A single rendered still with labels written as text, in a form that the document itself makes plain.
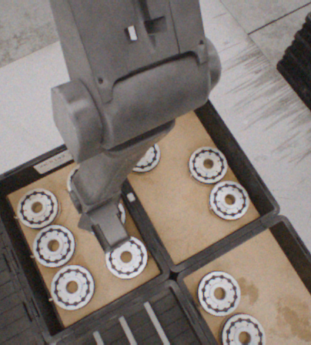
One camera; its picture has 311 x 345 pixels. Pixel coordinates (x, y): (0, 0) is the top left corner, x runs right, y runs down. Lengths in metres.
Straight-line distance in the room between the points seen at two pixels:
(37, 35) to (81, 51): 2.11
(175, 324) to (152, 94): 0.74
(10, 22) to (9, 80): 1.16
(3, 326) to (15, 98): 0.70
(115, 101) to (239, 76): 1.07
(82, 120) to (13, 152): 0.96
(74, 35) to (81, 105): 0.04
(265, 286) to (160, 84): 0.77
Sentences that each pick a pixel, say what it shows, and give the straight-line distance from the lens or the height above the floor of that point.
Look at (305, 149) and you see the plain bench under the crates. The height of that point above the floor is 0.70.
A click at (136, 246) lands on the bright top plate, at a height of 0.86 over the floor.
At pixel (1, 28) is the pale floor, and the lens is 2.40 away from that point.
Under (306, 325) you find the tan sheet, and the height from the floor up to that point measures 0.83.
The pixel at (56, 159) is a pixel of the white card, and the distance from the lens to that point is 0.89.
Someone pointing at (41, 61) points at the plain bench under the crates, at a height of 0.70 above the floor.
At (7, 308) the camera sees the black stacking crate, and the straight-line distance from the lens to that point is 0.94.
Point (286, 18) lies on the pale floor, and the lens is 2.47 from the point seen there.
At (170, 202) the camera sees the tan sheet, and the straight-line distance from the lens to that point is 0.90.
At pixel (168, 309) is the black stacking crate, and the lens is 0.88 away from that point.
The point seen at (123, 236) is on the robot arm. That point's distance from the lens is 0.61.
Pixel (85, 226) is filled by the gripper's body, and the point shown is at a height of 0.98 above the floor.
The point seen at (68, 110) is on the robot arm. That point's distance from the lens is 0.20.
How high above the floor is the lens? 1.71
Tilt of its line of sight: 72 degrees down
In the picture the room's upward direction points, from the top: 6 degrees clockwise
